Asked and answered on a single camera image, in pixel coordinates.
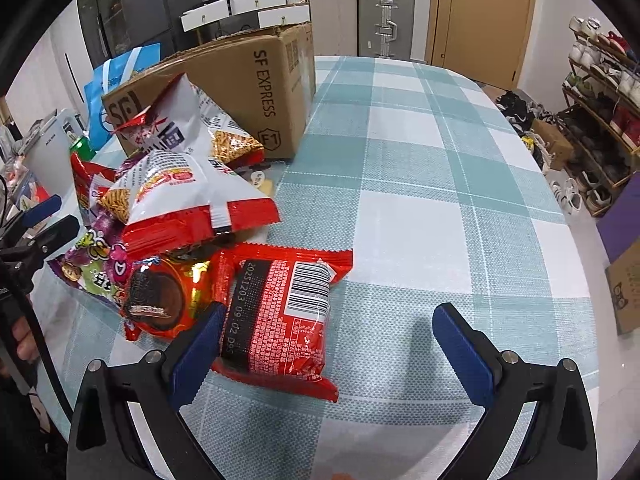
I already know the pale yellow packet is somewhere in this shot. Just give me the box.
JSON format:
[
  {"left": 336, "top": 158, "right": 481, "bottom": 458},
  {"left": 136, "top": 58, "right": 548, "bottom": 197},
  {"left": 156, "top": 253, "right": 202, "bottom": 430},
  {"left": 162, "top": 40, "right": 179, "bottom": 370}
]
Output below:
[{"left": 247, "top": 170, "right": 276, "bottom": 196}]

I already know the blue cartoon gift bag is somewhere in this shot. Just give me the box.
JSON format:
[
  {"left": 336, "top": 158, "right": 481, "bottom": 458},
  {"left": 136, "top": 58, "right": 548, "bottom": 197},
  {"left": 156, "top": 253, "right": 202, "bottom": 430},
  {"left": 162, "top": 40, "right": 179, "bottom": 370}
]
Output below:
[{"left": 84, "top": 44, "right": 163, "bottom": 148}]

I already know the pile of shoes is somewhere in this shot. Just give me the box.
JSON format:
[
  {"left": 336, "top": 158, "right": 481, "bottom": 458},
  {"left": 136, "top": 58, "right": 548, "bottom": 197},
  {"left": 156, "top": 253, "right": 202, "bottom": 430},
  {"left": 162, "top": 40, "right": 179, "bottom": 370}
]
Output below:
[{"left": 495, "top": 90, "right": 556, "bottom": 171}]

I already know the brown cardboard box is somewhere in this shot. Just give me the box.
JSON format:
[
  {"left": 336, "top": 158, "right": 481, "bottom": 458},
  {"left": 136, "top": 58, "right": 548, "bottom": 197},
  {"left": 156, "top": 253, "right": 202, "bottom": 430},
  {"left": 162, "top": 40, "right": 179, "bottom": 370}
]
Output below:
[{"left": 101, "top": 22, "right": 317, "bottom": 161}]

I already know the cardboard box with owl print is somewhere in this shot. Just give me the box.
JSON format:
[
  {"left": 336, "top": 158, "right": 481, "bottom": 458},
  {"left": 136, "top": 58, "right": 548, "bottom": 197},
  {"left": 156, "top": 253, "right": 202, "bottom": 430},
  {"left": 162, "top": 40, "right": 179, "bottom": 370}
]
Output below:
[{"left": 605, "top": 237, "right": 640, "bottom": 336}]

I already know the orange chocolate pie packet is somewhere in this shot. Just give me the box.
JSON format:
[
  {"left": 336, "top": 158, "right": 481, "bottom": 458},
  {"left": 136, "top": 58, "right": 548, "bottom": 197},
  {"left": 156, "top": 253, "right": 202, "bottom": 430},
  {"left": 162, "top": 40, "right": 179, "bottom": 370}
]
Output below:
[{"left": 120, "top": 255, "right": 236, "bottom": 343}]

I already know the dark glass cabinet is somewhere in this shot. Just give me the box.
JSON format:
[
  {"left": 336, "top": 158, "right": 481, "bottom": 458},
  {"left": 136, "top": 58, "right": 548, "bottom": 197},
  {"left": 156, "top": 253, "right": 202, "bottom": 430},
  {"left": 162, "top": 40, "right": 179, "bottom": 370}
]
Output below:
[{"left": 75, "top": 0, "right": 126, "bottom": 68}]

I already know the teal plaid tablecloth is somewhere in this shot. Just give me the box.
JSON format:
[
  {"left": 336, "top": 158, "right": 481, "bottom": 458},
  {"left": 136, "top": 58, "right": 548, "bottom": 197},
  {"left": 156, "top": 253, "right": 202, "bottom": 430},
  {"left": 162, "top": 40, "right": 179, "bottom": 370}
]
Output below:
[{"left": 30, "top": 55, "right": 601, "bottom": 480}]

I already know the black cable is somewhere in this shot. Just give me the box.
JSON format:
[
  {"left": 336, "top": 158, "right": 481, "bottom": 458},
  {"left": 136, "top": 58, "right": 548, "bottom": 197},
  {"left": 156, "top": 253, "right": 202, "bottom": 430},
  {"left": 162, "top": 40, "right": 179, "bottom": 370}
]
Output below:
[{"left": 12, "top": 265, "right": 76, "bottom": 423}]

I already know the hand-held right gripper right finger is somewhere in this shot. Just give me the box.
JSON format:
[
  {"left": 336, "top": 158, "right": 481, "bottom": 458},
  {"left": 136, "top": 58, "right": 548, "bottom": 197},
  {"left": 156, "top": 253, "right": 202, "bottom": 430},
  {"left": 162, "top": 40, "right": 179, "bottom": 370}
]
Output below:
[{"left": 432, "top": 302, "right": 598, "bottom": 480}]

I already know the purple mat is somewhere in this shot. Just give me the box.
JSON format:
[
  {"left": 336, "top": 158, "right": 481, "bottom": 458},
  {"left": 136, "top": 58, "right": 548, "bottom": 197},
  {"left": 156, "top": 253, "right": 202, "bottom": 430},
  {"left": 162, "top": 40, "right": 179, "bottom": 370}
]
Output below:
[{"left": 597, "top": 172, "right": 640, "bottom": 266}]

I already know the small cardboard box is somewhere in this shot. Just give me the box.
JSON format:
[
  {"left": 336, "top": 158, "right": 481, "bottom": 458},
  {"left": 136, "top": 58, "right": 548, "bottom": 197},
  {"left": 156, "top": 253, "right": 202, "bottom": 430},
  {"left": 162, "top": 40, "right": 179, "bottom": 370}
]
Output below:
[{"left": 532, "top": 119, "right": 575, "bottom": 163}]

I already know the red snack packet with barcode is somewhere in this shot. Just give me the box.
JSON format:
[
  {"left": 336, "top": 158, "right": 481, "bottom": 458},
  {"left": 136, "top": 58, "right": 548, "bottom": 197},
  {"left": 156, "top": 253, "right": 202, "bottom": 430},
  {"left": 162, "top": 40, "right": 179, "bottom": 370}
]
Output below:
[{"left": 210, "top": 242, "right": 354, "bottom": 403}]

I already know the white drawer desk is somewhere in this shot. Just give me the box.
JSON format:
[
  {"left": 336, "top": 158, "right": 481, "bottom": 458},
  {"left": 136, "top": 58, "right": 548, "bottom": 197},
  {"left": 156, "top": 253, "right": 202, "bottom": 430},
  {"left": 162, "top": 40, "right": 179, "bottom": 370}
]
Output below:
[{"left": 181, "top": 0, "right": 311, "bottom": 46}]

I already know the white appliance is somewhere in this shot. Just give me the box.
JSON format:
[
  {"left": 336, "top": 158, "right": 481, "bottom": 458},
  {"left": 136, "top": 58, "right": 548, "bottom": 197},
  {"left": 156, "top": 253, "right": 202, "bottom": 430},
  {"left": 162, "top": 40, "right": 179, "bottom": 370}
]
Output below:
[{"left": 22, "top": 109, "right": 86, "bottom": 196}]

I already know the person's left hand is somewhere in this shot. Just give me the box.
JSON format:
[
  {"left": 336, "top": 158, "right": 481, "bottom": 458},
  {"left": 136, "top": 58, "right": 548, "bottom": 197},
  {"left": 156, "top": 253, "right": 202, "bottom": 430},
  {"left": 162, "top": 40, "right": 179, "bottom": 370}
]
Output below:
[{"left": 9, "top": 316, "right": 41, "bottom": 363}]

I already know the white red noodle snack bag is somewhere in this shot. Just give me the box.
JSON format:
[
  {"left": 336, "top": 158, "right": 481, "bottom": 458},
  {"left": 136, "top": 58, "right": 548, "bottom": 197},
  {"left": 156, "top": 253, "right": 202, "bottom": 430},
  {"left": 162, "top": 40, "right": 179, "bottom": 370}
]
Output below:
[
  {"left": 112, "top": 74, "right": 266, "bottom": 168},
  {"left": 97, "top": 152, "right": 281, "bottom": 253}
]

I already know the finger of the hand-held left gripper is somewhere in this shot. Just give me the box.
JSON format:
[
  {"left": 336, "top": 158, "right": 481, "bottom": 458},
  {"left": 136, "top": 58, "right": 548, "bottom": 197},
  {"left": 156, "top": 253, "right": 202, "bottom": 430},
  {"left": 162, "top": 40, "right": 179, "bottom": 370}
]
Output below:
[
  {"left": 0, "top": 215, "right": 82, "bottom": 267},
  {"left": 0, "top": 195, "right": 63, "bottom": 241}
]

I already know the wooden door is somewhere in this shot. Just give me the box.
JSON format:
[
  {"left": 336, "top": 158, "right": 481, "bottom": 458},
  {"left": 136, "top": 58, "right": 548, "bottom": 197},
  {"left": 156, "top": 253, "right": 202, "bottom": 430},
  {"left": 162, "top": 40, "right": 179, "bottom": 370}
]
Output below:
[{"left": 425, "top": 0, "right": 538, "bottom": 92}]

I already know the beige suitcase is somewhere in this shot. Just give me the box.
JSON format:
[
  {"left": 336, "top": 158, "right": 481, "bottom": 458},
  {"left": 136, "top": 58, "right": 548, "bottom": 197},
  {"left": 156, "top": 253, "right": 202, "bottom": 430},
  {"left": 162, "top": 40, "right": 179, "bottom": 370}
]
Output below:
[{"left": 307, "top": 0, "right": 361, "bottom": 58}]

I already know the silver suitcase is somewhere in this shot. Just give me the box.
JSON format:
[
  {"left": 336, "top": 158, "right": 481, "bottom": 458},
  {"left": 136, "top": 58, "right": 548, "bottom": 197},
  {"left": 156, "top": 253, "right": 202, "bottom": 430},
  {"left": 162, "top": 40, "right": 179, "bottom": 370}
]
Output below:
[{"left": 357, "top": 0, "right": 417, "bottom": 60}]

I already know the purple snack bag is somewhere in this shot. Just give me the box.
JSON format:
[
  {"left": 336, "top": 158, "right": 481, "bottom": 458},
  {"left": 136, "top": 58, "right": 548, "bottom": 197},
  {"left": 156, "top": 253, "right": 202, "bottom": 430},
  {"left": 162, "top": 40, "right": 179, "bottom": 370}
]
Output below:
[{"left": 92, "top": 155, "right": 151, "bottom": 241}]

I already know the shoe rack with shoes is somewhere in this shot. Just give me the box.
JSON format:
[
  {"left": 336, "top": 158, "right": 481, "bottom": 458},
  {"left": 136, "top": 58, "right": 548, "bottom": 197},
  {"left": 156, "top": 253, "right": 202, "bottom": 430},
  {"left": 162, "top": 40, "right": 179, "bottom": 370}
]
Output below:
[{"left": 560, "top": 17, "right": 640, "bottom": 218}]

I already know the green can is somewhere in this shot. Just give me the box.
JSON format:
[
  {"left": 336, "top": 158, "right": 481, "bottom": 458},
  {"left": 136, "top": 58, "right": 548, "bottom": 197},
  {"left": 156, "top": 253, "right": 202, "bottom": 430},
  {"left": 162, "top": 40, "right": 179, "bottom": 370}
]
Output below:
[{"left": 70, "top": 136, "right": 98, "bottom": 161}]

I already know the person's left forearm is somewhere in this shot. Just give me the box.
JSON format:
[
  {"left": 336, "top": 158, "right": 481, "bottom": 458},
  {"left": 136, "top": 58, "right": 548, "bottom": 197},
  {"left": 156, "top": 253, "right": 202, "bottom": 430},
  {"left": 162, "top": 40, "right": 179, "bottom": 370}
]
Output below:
[{"left": 0, "top": 360, "right": 71, "bottom": 480}]

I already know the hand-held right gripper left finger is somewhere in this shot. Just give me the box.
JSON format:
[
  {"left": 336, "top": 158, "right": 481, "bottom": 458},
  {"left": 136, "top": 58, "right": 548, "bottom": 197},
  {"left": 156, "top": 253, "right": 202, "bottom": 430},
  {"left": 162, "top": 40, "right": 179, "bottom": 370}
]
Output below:
[{"left": 66, "top": 301, "right": 236, "bottom": 480}]

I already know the dark grey fridge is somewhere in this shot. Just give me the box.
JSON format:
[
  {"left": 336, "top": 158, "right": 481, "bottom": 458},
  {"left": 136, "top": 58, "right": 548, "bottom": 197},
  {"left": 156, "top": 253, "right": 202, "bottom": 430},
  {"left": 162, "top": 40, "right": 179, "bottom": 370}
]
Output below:
[{"left": 117, "top": 0, "right": 203, "bottom": 56}]

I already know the purple green candy bag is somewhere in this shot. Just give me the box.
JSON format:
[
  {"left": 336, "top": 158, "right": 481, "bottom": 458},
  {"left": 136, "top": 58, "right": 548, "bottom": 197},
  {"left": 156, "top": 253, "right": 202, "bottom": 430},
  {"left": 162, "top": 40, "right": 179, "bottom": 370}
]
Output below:
[{"left": 47, "top": 227, "right": 146, "bottom": 311}]

